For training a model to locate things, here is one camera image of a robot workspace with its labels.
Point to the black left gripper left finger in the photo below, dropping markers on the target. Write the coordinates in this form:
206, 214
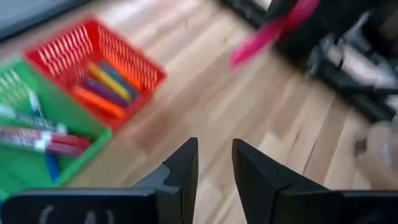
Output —
178, 180

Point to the red plastic basket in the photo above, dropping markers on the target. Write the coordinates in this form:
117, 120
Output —
62, 53

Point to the round wooden lamp base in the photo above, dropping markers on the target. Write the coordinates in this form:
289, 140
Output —
382, 155

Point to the pink highlighter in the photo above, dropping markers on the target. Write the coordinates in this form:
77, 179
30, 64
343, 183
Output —
264, 37

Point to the thin blue marker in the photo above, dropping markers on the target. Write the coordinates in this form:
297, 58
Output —
52, 165

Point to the green plastic basket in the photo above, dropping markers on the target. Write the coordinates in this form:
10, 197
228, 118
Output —
18, 174

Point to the white marker with red cap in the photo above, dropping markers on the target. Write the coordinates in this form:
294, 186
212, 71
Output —
65, 143

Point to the dark red marker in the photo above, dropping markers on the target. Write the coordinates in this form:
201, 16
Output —
105, 93

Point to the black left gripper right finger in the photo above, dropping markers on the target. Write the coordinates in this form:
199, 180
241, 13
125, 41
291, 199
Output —
267, 193

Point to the orange marker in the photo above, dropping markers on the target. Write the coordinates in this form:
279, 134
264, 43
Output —
99, 104

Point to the thin yellow marker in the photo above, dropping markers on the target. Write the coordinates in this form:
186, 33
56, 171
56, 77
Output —
109, 81

